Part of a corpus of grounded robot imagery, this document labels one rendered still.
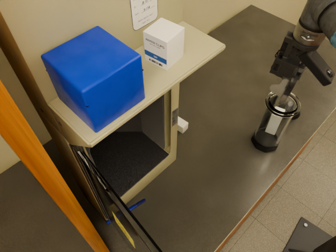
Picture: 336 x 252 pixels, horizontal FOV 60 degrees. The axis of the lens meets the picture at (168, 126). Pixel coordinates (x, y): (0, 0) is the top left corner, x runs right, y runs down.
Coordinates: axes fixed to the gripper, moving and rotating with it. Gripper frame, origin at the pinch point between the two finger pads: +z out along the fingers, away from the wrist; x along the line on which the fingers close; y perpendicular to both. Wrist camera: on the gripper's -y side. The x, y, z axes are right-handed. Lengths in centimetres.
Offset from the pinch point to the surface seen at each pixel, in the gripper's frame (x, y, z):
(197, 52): 31.4, 19.4, -30.1
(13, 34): 54, 36, -42
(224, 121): -1.9, 16.0, 26.4
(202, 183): 26.7, 12.0, 26.6
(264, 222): -14, -26, 119
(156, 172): 32.5, 27.2, 24.1
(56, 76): 54, 31, -37
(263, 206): -24, -23, 119
